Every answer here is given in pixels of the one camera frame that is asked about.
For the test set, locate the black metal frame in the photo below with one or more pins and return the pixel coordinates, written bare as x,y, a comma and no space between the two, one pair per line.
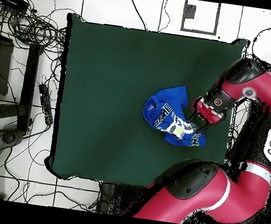
30,77

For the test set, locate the small grey box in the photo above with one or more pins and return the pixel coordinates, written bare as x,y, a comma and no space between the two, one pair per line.
190,11

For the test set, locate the black power strip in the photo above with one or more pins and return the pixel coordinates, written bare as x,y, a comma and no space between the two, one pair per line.
45,104

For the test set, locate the black electronics box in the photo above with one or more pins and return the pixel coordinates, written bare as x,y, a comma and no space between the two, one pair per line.
13,1

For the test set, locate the dark green table cloth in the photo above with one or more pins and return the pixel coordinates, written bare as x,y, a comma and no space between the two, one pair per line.
105,75

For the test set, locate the blue printed t-shirt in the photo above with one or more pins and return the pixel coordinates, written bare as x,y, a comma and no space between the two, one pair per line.
167,99

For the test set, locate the grey square floor frame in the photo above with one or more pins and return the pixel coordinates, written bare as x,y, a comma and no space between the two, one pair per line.
217,19

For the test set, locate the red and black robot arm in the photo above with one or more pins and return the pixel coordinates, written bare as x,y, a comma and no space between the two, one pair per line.
238,193

